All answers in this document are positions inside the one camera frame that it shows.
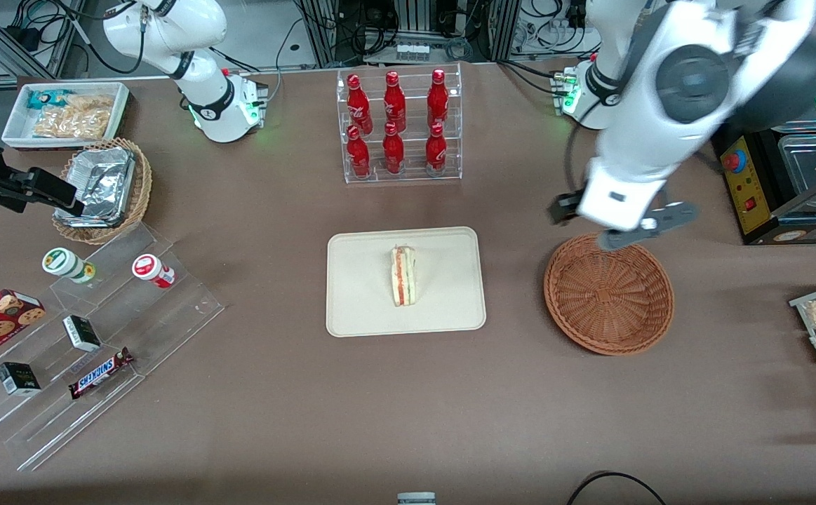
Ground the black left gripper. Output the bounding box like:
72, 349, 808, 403
549, 189, 584, 227

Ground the triangular sandwich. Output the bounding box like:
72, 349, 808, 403
389, 243, 418, 308

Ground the light wicker basket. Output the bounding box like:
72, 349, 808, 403
51, 137, 154, 246

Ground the round brown wicker basket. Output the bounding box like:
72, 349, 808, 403
543, 232, 676, 356

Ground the beige plastic serving tray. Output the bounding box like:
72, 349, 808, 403
326, 226, 488, 339

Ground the aluminium foil container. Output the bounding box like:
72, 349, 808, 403
55, 146, 137, 229

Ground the green lidded cup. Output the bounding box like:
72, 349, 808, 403
41, 247, 97, 285

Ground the white rectangular snack bin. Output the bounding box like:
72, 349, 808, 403
1, 81, 132, 151

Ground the clear bag of chips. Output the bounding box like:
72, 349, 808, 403
32, 94, 116, 140

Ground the teal snack packet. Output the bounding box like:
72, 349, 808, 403
26, 88, 72, 112

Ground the red lidded cup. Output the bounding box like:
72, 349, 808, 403
131, 254, 177, 290

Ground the red cola bottle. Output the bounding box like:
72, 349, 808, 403
346, 125, 372, 178
424, 122, 448, 177
382, 121, 406, 175
347, 74, 374, 135
382, 70, 408, 133
427, 68, 450, 129

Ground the small black carton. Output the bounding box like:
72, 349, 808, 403
0, 361, 43, 398
62, 315, 103, 354

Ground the clear acrylic bottle rack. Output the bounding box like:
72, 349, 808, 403
336, 62, 464, 185

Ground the clear acrylic stepped stand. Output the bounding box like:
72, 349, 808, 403
0, 221, 227, 473

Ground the Snickers chocolate bar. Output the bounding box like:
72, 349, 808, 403
67, 347, 135, 401

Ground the black hot food display machine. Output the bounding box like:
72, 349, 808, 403
709, 11, 816, 247

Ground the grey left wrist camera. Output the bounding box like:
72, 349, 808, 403
596, 201, 702, 253

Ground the black looped cable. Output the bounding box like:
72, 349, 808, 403
566, 471, 669, 505

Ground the aluminium profile frame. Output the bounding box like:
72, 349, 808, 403
294, 0, 522, 69

